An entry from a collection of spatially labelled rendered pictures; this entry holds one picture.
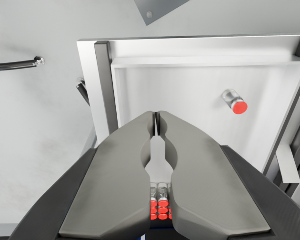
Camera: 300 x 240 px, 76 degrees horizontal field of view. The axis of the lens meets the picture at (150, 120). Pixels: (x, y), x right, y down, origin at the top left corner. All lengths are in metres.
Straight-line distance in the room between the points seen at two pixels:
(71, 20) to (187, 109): 1.01
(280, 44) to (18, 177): 2.04
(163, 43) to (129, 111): 0.12
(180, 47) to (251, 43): 0.10
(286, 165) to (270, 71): 0.18
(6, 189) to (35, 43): 1.43
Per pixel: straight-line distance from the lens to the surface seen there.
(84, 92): 1.24
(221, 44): 0.31
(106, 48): 0.28
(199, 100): 0.33
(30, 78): 1.45
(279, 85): 0.37
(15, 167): 2.02
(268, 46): 0.34
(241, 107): 0.30
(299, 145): 0.44
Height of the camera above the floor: 1.17
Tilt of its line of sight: 58 degrees down
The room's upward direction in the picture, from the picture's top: 179 degrees clockwise
